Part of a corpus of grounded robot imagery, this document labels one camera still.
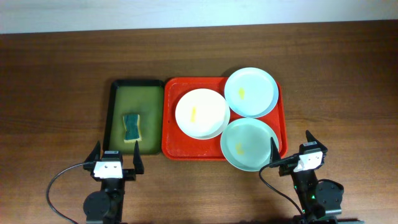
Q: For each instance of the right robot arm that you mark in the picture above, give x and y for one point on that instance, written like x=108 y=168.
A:
x=320 y=199

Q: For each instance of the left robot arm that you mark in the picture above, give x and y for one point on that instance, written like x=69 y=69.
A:
x=106 y=205

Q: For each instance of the white plate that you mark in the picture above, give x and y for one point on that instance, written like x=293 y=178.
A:
x=202 y=114

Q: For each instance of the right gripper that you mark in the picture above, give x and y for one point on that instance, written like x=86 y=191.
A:
x=320 y=149

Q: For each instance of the black tray with green liquid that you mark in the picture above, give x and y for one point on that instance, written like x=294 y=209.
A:
x=142 y=97

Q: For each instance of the light blue plate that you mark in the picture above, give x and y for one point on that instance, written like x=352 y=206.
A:
x=251 y=92

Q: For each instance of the light green plate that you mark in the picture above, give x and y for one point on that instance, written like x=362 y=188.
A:
x=246 y=144

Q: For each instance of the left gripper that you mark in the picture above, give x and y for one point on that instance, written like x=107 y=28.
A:
x=130 y=175

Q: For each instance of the green yellow sponge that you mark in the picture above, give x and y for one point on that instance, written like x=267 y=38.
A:
x=131 y=124

